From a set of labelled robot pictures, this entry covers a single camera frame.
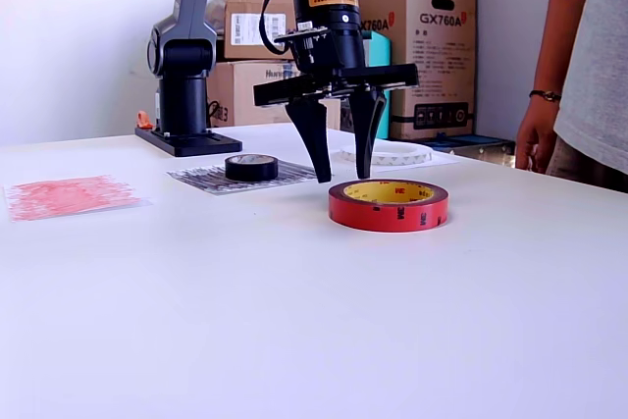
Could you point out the black scribbled paper sheet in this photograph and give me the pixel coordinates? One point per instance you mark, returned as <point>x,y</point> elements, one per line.
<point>196,181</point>

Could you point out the small cardboard box with label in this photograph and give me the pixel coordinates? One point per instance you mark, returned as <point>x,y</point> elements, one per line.
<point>240,2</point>

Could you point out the blank white paper sheet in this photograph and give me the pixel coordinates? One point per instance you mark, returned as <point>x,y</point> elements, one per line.
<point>444,160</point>

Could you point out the Huntkey cardboard box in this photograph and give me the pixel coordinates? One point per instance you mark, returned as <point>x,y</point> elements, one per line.
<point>235,95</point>

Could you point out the black tape roll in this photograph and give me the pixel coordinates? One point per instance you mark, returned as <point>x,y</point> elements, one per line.
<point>250,172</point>

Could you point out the white tape roll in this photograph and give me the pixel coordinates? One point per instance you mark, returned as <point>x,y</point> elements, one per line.
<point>397,158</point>

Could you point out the red tape roll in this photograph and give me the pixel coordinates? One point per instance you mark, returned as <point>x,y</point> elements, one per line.
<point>387,218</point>

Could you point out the grey plastic bag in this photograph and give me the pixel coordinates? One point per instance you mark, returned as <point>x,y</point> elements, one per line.
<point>216,12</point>

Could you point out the person torso grey shirt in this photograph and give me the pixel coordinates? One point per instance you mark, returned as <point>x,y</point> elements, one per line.
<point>598,95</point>

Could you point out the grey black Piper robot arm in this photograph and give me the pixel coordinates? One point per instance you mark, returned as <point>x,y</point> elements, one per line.
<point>184,95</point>

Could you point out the person's right hand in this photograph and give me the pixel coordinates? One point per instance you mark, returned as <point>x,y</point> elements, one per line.
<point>535,139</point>

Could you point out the mint teal box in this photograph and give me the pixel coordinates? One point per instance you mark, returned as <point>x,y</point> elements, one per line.
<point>380,48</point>

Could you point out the orange clamp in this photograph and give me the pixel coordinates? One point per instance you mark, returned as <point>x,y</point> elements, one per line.
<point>143,120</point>

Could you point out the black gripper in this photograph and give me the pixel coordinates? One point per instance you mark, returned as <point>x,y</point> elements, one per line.
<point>382,76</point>

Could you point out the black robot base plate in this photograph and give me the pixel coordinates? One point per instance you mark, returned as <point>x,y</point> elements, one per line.
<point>196,146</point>

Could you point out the red scribbled paper sheet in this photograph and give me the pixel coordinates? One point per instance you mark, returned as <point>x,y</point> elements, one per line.
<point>73,198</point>

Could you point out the GX760A cardboard box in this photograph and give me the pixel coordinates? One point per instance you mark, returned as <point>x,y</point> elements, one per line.
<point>432,46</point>

